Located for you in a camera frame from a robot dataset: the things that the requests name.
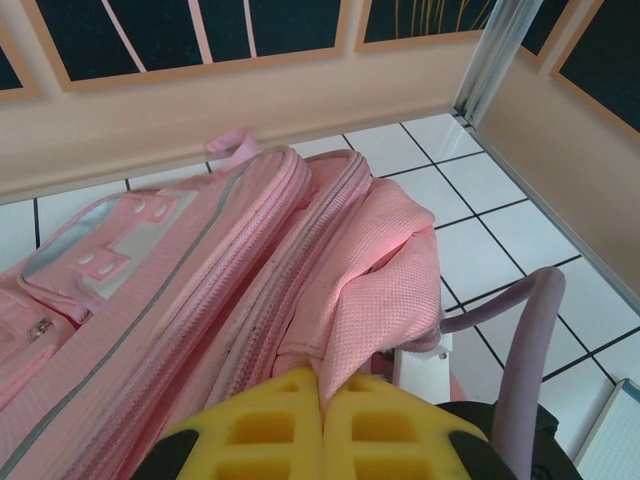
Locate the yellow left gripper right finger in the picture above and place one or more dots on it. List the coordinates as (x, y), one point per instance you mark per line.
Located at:
(390, 420)

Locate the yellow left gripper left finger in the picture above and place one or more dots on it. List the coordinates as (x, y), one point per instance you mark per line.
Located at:
(270, 420)

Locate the light blue grid notebook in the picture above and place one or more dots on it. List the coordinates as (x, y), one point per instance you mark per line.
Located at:
(615, 435)

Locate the pink backpack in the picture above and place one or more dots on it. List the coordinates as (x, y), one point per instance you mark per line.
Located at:
(225, 275)

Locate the aluminium side rail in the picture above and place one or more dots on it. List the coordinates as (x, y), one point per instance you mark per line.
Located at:
(550, 210)

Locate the aluminium corner post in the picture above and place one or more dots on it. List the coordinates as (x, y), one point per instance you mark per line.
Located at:
(492, 60)

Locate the dark floral wall panel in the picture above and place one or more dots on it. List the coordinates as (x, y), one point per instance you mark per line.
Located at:
(425, 20)
(610, 75)
(550, 25)
(10, 75)
(165, 30)

